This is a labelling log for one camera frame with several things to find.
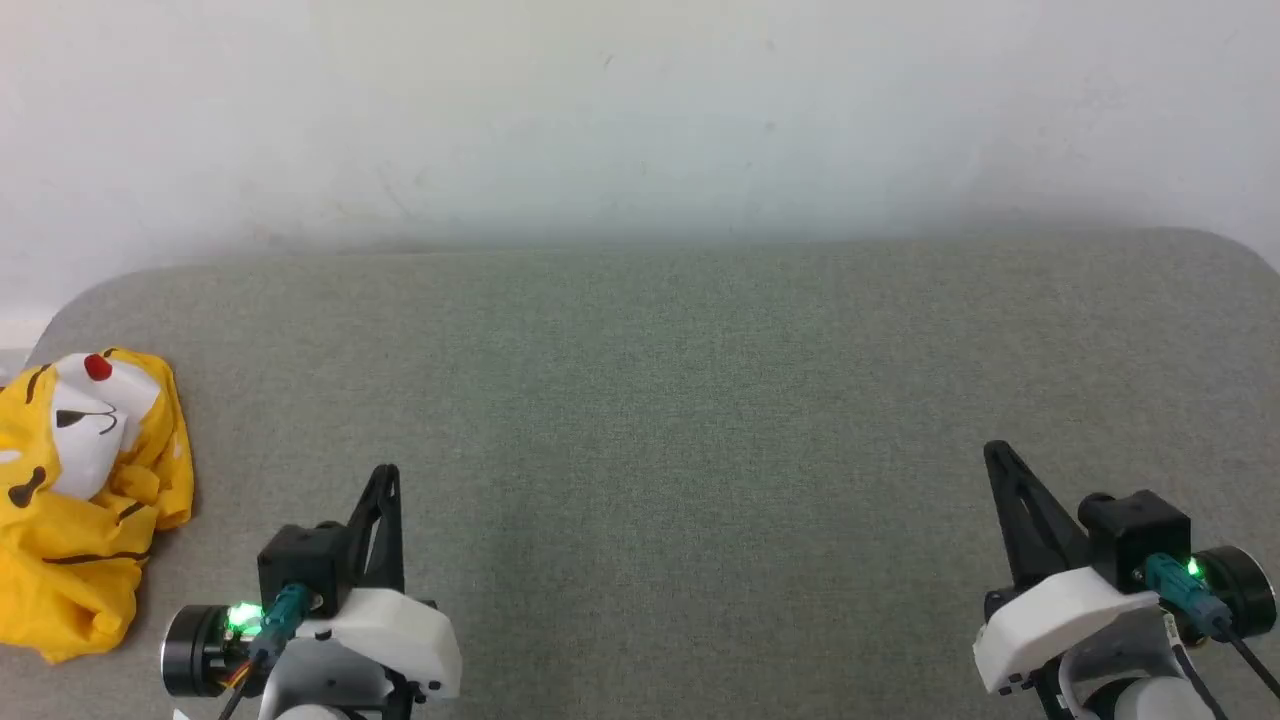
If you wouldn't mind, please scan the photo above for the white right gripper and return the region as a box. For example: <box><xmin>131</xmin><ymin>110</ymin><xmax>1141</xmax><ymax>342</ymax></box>
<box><xmin>973</xmin><ymin>440</ymin><xmax>1161</xmax><ymax>696</ymax></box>

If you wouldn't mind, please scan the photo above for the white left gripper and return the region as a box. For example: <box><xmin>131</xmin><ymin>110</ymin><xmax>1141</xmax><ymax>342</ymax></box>
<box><xmin>300</xmin><ymin>463</ymin><xmax>463</xmax><ymax>701</ymax></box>

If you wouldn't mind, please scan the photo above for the yellow cartoon print garment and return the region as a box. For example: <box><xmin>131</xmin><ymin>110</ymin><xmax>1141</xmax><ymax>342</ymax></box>
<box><xmin>0</xmin><ymin>347</ymin><xmax>195</xmax><ymax>665</ymax></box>

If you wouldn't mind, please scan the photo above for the grey fabric sofa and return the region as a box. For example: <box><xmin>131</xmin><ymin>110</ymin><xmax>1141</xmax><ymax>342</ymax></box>
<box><xmin>0</xmin><ymin>228</ymin><xmax>1280</xmax><ymax>720</ymax></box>

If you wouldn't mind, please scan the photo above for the right camera cable teal plug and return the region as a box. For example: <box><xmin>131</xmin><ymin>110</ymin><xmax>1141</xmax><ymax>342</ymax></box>
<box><xmin>1143</xmin><ymin>553</ymin><xmax>1280</xmax><ymax>698</ymax></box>

